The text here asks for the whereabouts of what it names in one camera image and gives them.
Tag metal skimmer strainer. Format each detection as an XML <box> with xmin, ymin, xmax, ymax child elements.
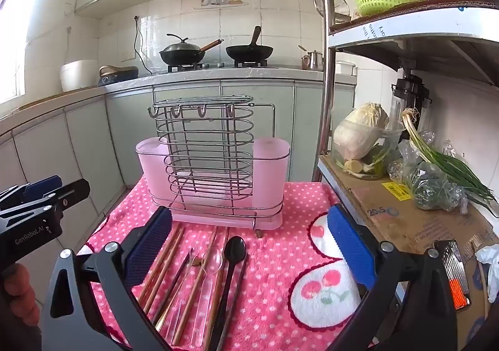
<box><xmin>314</xmin><ymin>0</ymin><xmax>350</xmax><ymax>23</ymax></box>

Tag white rice cooker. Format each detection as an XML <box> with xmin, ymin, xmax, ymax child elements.
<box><xmin>60</xmin><ymin>60</ymin><xmax>99</xmax><ymax>93</ymax></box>

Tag brown cardboard sheet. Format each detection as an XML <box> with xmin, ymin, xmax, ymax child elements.
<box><xmin>323</xmin><ymin>156</ymin><xmax>499</xmax><ymax>351</ymax></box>

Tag black wok with lid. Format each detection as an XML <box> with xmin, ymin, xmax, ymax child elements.
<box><xmin>159</xmin><ymin>34</ymin><xmax>225</xmax><ymax>66</ymax></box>

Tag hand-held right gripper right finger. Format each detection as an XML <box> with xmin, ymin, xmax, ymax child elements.
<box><xmin>327</xmin><ymin>203</ymin><xmax>458</xmax><ymax>351</ymax></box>

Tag napa cabbage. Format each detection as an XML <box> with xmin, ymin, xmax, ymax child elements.
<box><xmin>333</xmin><ymin>102</ymin><xmax>390</xmax><ymax>161</ymax></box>

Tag window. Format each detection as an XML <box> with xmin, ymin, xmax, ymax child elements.
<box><xmin>0</xmin><ymin>0</ymin><xmax>51</xmax><ymax>106</ymax></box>

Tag metal wire utensil rack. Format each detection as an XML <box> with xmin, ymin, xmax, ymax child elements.
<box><xmin>147</xmin><ymin>95</ymin><xmax>283</xmax><ymax>236</ymax></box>

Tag clear plastic spoon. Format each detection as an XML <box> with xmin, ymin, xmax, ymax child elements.
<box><xmin>192</xmin><ymin>247</ymin><xmax>225</xmax><ymax>348</ymax></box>

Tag plastic bag of greens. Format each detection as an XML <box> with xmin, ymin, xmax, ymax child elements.
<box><xmin>388</xmin><ymin>130</ymin><xmax>468</xmax><ymax>215</ymax></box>

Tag metal shelf rack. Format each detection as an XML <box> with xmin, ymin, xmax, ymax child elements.
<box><xmin>312</xmin><ymin>0</ymin><xmax>499</xmax><ymax>313</ymax></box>

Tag steel kettle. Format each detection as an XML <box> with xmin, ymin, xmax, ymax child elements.
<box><xmin>300</xmin><ymin>46</ymin><xmax>325</xmax><ymax>71</ymax></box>

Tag gas stove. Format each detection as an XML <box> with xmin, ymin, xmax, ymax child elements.
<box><xmin>167</xmin><ymin>59</ymin><xmax>269</xmax><ymax>73</ymax></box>

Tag clear plastic bowl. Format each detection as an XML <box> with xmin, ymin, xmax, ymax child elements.
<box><xmin>331</xmin><ymin>119</ymin><xmax>406</xmax><ymax>181</ymax></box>

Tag dark cooker with handle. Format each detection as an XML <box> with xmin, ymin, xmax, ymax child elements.
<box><xmin>97</xmin><ymin>66</ymin><xmax>140</xmax><ymax>87</ymax></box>

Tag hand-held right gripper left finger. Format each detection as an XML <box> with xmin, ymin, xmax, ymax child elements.
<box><xmin>41</xmin><ymin>207</ymin><xmax>174</xmax><ymax>351</ymax></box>

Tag black power cord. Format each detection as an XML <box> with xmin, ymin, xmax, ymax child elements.
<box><xmin>133</xmin><ymin>16</ymin><xmax>153</xmax><ymax>75</ymax></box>

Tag green onions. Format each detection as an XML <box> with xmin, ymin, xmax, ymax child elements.
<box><xmin>401</xmin><ymin>108</ymin><xmax>499</xmax><ymax>218</ymax></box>

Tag wooden stick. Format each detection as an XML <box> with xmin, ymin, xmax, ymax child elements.
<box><xmin>470</xmin><ymin>241</ymin><xmax>490</xmax><ymax>322</ymax></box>

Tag person's left hand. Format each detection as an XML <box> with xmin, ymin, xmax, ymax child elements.
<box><xmin>0</xmin><ymin>263</ymin><xmax>41</xmax><ymax>326</ymax></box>

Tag pink polka dot blanket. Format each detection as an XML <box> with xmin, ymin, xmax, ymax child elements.
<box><xmin>84</xmin><ymin>179</ymin><xmax>375</xmax><ymax>351</ymax></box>

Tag white-edged cardboard sheet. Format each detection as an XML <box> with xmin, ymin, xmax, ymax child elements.
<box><xmin>327</xmin><ymin>0</ymin><xmax>499</xmax><ymax>47</ymax></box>

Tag metal grater orange handle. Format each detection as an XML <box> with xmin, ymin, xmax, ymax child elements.
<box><xmin>434</xmin><ymin>240</ymin><xmax>472</xmax><ymax>310</ymax></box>

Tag black plastic spoon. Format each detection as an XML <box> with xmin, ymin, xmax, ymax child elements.
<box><xmin>208</xmin><ymin>236</ymin><xmax>247</xmax><ymax>351</ymax></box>

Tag pink plastic utensil holder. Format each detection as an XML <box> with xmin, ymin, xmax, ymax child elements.
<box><xmin>136</xmin><ymin>136</ymin><xmax>291</xmax><ymax>235</ymax></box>

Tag thin silver chopstick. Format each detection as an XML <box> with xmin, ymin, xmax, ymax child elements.
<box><xmin>168</xmin><ymin>255</ymin><xmax>192</xmax><ymax>340</ymax></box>

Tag white plastic bag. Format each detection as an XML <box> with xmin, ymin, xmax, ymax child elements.
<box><xmin>475</xmin><ymin>245</ymin><xmax>499</xmax><ymax>293</ymax></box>

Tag black blender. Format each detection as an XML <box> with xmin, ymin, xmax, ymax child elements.
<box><xmin>390</xmin><ymin>68</ymin><xmax>433</xmax><ymax>133</ymax></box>

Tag lower kitchen cabinets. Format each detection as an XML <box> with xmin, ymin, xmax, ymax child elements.
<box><xmin>0</xmin><ymin>69</ymin><xmax>357</xmax><ymax>242</ymax></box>

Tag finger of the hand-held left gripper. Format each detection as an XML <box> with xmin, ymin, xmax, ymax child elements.
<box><xmin>23</xmin><ymin>178</ymin><xmax>91</xmax><ymax>215</ymax></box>
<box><xmin>0</xmin><ymin>175</ymin><xmax>63</xmax><ymax>209</ymax></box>

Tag dark gold-tipped chopstick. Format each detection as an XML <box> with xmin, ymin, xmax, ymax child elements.
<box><xmin>152</xmin><ymin>249</ymin><xmax>193</xmax><ymax>328</ymax></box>

